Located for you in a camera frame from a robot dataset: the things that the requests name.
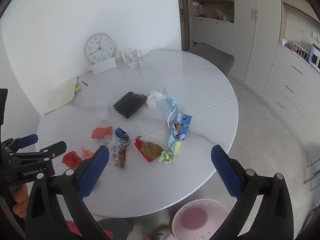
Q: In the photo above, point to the blue wrapper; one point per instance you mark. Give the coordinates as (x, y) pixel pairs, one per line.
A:
(122, 133)

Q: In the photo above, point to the white tissue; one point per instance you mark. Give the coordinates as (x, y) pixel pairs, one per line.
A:
(153, 100)

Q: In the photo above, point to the metal leg stool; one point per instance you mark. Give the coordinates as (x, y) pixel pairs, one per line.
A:
(315, 150)

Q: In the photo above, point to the fuzzy purple slipper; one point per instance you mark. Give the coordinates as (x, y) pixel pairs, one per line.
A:
(162, 233)

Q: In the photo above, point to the grey upholstered chair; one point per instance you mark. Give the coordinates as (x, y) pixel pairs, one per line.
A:
(212, 56)

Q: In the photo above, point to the black pen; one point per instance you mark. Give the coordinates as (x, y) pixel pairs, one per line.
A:
(85, 83)

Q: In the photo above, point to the blue face mask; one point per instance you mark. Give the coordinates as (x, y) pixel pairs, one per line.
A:
(166, 107)

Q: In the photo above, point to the white rectangular box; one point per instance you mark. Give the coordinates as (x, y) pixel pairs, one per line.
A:
(103, 66)

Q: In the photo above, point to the small clear labelled wrapper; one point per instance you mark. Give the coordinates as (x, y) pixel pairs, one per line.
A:
(106, 142)

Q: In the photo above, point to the blue and yellow paper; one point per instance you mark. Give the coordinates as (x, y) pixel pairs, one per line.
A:
(173, 145)

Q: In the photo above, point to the clear glass pitcher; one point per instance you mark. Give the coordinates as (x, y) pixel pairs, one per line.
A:
(131, 60)

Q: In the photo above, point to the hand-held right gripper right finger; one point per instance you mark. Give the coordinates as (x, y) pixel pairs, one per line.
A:
(225, 172)

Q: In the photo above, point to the white countertop appliance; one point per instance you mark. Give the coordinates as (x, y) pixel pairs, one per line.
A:
(314, 56)

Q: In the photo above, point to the yellow binder clip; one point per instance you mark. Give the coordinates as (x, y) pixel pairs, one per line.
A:
(78, 88)

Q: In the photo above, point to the clear wrapper with brown snack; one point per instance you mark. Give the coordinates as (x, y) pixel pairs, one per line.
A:
(121, 156)

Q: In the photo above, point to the small white packet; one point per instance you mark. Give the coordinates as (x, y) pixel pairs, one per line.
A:
(145, 52)

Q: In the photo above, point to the open handwritten notebook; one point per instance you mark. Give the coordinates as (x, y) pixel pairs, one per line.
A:
(61, 95)

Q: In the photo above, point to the tall grey cabinet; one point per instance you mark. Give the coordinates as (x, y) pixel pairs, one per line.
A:
(245, 42)

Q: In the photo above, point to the green paper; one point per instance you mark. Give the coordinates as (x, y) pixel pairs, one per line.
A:
(167, 158)

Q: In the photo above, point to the clear plastic film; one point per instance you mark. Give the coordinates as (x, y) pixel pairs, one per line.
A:
(103, 111)

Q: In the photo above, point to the blue carton pack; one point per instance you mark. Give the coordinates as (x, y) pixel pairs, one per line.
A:
(181, 127)

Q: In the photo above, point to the person's left hand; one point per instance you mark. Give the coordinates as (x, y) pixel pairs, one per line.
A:
(20, 200)

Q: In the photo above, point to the small dish rack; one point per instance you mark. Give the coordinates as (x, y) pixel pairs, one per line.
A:
(300, 52)

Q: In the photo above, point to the red wrapper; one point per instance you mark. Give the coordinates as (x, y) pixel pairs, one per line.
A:
(71, 158)

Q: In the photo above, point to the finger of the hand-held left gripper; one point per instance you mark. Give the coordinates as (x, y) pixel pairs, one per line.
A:
(53, 149)
(27, 140)

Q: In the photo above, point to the person's dark quilted clothing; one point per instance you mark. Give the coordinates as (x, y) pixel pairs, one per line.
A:
(117, 227)

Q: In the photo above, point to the red and yellow snack bag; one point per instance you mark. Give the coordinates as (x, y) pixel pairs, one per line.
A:
(147, 150)

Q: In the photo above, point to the grey drawer cabinet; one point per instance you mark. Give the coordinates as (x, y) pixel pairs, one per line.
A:
(287, 80)

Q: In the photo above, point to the small pink wrapper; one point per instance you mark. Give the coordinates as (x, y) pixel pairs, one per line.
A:
(87, 153)

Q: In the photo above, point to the clear plastic bag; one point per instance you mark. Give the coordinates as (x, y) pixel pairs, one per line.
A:
(221, 15)

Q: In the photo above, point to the orange-red packet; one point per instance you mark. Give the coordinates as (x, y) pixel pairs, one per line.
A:
(101, 132)

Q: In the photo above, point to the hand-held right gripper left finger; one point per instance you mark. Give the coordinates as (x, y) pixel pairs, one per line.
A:
(95, 172)

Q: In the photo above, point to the white wall socket strip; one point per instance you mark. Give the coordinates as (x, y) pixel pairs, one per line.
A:
(316, 37)

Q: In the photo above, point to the round white wall clock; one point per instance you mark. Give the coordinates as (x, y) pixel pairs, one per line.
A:
(100, 48)

